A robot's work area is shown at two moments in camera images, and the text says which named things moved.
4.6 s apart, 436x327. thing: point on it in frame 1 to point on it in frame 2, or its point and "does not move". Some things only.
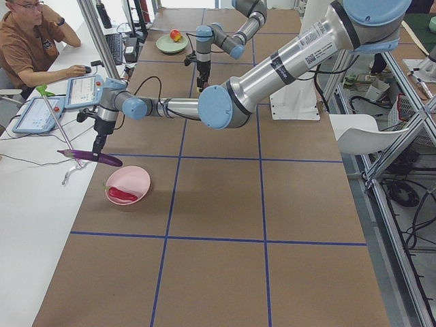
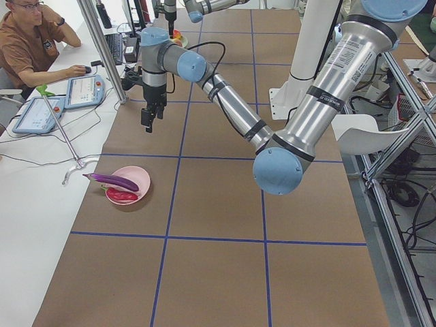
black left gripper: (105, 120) to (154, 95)
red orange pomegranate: (175, 35) does not move
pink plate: (131, 179) does not move
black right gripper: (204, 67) to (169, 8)
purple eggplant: (98, 157) to (114, 180)
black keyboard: (115, 44) does not move
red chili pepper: (115, 193) does not move
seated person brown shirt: (30, 36) does not move
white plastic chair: (358, 133) does not move
